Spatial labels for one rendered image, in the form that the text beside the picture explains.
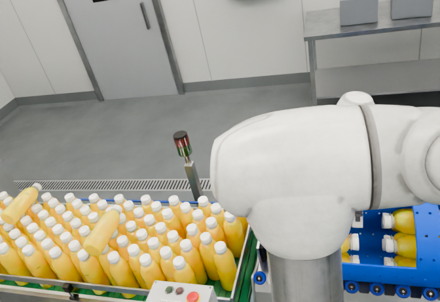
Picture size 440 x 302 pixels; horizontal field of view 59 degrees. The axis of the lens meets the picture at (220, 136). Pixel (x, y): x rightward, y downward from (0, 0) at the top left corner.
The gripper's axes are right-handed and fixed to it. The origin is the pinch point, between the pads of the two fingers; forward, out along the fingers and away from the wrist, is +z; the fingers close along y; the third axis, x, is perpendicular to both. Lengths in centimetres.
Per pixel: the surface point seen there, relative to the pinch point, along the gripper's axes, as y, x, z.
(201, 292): -27, 45, 9
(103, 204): 8, 100, 8
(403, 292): -11.0, -12.7, 21.9
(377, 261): 0.9, -6.4, 22.8
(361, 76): 273, -14, 89
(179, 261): -16, 56, 8
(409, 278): -14.0, -13.4, 10.6
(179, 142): 33, 70, -5
